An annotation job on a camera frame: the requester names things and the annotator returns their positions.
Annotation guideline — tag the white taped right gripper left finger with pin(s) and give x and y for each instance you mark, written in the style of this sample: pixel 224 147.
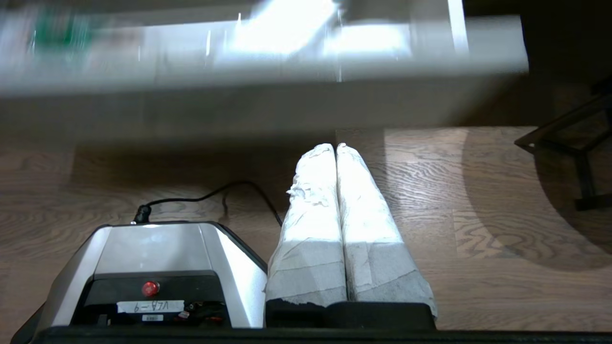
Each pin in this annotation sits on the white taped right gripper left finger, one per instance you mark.
pixel 311 248

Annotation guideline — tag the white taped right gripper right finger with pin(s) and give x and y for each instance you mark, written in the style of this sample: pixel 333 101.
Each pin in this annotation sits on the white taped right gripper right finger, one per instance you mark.
pixel 377 258

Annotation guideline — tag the beige cabinet drawer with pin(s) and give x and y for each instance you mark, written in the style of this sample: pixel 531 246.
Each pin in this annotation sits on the beige cabinet drawer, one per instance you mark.
pixel 430 52

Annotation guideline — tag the silver black robot base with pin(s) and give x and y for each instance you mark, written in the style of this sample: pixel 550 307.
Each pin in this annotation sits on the silver black robot base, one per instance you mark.
pixel 158 246

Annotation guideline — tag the red emergency stop button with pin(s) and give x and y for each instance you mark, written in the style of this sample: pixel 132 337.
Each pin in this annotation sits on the red emergency stop button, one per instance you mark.
pixel 150 288

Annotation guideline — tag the white handwritten label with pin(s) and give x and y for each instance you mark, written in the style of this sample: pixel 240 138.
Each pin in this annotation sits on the white handwritten label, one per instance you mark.
pixel 150 306

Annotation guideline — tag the white barcode sticker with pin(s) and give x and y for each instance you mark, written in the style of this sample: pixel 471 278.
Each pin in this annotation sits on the white barcode sticker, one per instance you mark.
pixel 152 317

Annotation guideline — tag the beige glossy cabinet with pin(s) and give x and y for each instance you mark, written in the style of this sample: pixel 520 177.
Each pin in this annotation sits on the beige glossy cabinet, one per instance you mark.
pixel 191 110

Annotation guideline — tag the white disposable slipper in plastic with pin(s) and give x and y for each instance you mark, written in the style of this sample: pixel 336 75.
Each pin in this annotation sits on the white disposable slipper in plastic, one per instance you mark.
pixel 282 24
pixel 368 40

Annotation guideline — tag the black metal stand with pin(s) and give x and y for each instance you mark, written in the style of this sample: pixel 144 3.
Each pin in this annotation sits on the black metal stand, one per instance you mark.
pixel 583 143

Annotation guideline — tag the green printed snack bag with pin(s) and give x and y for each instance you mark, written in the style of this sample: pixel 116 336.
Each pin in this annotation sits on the green printed snack bag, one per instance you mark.
pixel 62 28

